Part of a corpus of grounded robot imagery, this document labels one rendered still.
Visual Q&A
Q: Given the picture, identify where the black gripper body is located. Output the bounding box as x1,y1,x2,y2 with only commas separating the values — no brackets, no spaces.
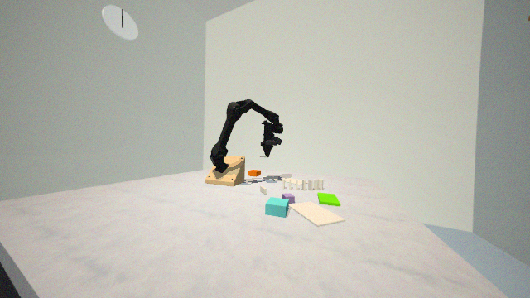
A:
261,132,277,147

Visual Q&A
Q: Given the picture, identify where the teal rectangular block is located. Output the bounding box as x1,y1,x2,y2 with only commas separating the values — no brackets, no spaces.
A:
265,197,289,218

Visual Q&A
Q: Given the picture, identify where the purple block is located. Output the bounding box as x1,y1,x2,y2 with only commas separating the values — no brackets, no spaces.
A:
282,193,295,204

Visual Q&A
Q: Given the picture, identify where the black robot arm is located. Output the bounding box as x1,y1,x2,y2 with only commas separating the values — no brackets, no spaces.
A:
210,99,283,173

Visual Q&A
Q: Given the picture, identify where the green flat bar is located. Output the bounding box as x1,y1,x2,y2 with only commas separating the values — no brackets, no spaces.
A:
317,192,340,206

